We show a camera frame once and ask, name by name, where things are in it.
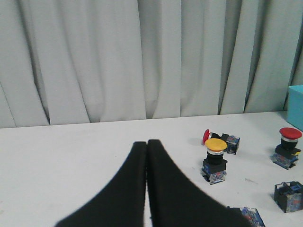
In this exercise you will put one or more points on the red button lying on table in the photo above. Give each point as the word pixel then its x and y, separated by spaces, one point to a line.
pixel 231 140

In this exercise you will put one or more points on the red button placed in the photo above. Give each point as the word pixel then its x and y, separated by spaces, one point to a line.
pixel 286 153

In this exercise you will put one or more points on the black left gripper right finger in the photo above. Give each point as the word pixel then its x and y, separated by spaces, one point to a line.
pixel 177 202

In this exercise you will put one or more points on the light blue plastic box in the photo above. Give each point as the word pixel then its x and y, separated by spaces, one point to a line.
pixel 295 106

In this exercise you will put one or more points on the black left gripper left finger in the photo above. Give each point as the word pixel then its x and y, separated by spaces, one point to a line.
pixel 121 202

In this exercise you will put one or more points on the white pleated curtain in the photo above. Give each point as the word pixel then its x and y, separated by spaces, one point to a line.
pixel 81 61

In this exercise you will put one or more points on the green button near centre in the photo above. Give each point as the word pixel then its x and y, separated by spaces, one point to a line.
pixel 289 196

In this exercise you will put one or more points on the yellow button picked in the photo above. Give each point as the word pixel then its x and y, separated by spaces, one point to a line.
pixel 214 165

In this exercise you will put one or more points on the green button at left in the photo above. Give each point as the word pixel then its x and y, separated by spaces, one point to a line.
pixel 251 214

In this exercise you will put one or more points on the green button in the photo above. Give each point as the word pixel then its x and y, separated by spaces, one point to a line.
pixel 251 214
pixel 289 196

